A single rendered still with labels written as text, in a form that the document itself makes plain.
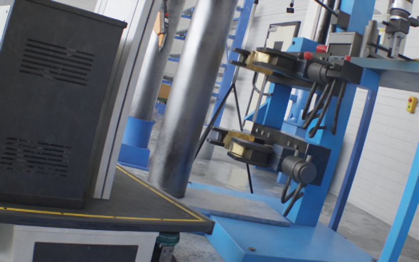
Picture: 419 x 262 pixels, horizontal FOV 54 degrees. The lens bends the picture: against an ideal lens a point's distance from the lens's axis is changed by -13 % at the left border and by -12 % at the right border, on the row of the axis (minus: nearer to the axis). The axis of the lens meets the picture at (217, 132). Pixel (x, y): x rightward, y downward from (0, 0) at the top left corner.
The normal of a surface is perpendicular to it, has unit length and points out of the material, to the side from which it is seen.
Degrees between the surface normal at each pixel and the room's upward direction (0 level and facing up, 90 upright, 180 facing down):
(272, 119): 90
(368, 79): 90
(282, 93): 90
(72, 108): 90
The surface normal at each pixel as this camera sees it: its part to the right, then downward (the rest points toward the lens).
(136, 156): 0.29, 0.16
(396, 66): -0.92, -0.22
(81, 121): 0.65, 0.25
